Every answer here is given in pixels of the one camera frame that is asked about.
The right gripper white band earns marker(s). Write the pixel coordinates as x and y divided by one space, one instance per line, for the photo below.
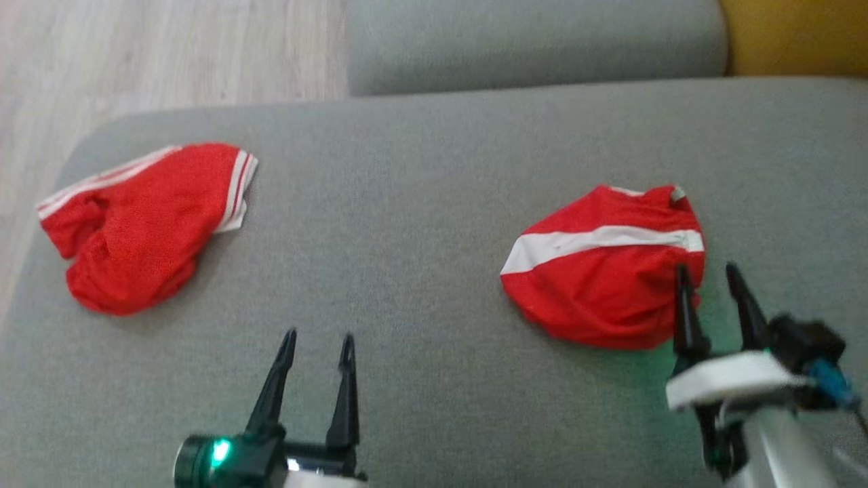
732 379

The red shorts thin white stripes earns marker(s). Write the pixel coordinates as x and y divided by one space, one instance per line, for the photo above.
139 224

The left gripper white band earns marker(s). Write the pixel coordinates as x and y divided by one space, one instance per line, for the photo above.
325 468

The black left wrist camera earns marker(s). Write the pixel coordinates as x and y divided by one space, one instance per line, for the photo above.
230 461

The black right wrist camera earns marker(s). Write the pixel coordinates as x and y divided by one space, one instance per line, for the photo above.
803 342

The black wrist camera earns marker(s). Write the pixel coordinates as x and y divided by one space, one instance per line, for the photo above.
803 342
230 461

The red garment wide white band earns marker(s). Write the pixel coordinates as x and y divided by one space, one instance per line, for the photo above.
597 298

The large yellow sofa backrest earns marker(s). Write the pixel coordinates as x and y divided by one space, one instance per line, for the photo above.
793 34

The grey sofa seat cushion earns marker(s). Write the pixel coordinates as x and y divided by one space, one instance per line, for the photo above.
529 41

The large grey sofa ottoman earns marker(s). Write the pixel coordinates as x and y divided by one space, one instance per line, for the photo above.
420 237

